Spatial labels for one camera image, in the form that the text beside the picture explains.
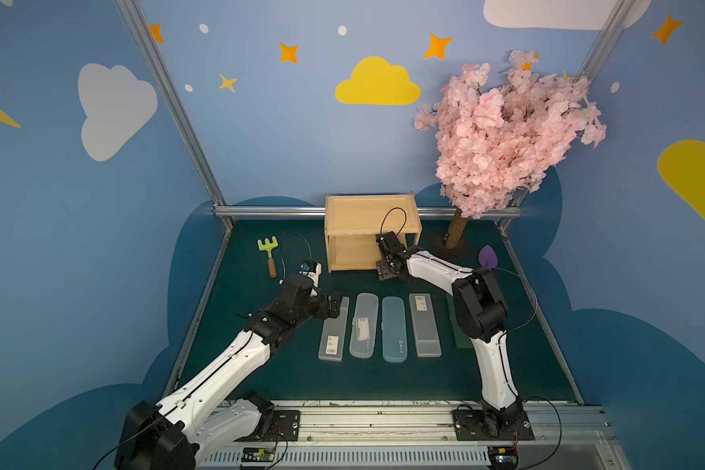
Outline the frosted pencil case with label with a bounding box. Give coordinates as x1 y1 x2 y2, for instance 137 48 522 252
317 297 350 362

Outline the clear rounded pencil case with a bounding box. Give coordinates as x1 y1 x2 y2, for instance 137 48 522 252
350 293 379 360

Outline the teal pencil case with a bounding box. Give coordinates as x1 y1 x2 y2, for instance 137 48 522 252
382 297 407 363

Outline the tall frosted grey pencil case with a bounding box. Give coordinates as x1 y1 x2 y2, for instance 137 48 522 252
409 294 442 358

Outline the dark green pencil case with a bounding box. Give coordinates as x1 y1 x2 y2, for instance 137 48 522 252
446 296 473 350

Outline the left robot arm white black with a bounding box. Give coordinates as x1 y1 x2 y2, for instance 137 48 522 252
111 273 343 469

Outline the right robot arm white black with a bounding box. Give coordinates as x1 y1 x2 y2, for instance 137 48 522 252
375 231 527 439

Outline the light wooden shelf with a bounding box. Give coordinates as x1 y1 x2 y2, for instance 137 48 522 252
324 193 422 272

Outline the purple toy trowel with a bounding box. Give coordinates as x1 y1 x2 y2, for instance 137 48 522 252
478 245 499 269

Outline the pink cherry blossom tree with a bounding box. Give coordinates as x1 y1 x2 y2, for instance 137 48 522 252
413 50 583 251

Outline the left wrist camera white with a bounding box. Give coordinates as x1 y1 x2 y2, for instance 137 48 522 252
300 260 322 288

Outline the green toy rake wooden handle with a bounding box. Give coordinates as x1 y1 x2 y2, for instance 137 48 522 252
257 236 279 279

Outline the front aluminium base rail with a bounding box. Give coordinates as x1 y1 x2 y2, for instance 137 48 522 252
116 400 633 470

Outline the aluminium frame rail back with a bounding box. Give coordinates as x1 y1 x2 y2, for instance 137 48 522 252
213 206 522 219

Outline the right aluminium frame post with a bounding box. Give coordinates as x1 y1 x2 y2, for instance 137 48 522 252
498 0 638 231

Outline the aluminium frame post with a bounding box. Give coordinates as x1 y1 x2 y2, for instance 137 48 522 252
116 0 234 232
498 0 638 231

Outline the left aluminium frame post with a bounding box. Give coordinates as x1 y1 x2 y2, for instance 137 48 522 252
116 0 234 232

